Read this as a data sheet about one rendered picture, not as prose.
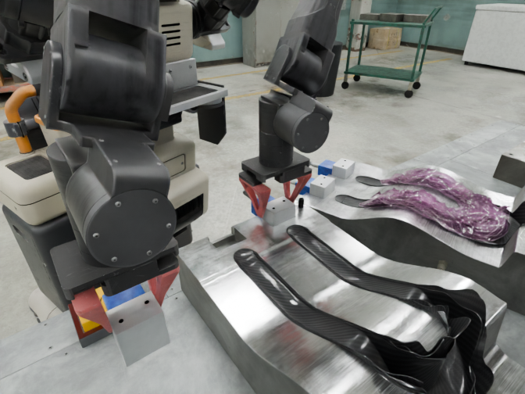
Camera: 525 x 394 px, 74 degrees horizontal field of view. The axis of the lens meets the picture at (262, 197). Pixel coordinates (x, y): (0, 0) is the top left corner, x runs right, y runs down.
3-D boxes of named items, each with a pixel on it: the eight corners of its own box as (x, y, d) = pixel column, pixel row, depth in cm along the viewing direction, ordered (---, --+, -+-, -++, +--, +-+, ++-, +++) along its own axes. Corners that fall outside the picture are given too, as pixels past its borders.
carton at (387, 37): (366, 48, 777) (368, 27, 755) (383, 45, 806) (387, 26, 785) (381, 50, 745) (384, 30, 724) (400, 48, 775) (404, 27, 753)
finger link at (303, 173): (310, 208, 64) (314, 162, 59) (280, 221, 60) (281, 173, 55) (287, 193, 69) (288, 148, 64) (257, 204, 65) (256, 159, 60)
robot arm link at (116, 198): (161, 67, 30) (44, 37, 24) (232, 100, 22) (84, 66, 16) (137, 193, 34) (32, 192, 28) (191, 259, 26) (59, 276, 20)
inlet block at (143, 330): (94, 291, 46) (83, 261, 43) (131, 275, 48) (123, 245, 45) (126, 367, 37) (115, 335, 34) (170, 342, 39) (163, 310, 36)
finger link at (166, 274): (188, 315, 38) (178, 250, 33) (123, 349, 35) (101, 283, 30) (163, 278, 43) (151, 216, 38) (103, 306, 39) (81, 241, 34)
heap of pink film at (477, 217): (353, 210, 71) (358, 176, 66) (383, 177, 83) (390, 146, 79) (499, 262, 58) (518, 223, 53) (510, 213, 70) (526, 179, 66)
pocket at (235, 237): (207, 253, 60) (205, 237, 58) (233, 241, 63) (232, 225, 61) (220, 268, 57) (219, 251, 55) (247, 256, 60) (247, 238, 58)
